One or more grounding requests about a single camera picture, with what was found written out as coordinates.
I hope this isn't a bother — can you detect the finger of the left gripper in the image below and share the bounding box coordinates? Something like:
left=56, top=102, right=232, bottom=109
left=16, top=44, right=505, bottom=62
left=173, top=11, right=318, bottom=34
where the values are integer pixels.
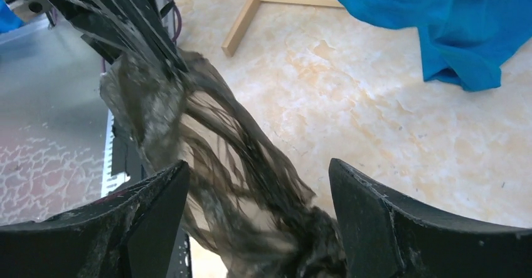
left=48, top=0, right=188, bottom=75

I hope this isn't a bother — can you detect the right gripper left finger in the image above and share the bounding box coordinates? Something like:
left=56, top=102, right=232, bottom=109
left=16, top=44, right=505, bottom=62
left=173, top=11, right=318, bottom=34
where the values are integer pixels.
left=1, top=161, right=191, bottom=277

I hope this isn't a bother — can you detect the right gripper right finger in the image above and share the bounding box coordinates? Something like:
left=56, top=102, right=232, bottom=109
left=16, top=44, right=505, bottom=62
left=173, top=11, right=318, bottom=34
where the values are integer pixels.
left=329, top=159, right=531, bottom=277

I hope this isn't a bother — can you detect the blue t-shirt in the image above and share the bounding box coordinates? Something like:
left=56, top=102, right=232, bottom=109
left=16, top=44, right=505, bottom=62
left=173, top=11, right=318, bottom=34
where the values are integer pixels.
left=338, top=0, right=531, bottom=92

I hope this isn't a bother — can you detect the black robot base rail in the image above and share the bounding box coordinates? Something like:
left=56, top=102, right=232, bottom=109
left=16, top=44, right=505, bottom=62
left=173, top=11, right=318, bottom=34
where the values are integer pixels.
left=100, top=109, right=194, bottom=278

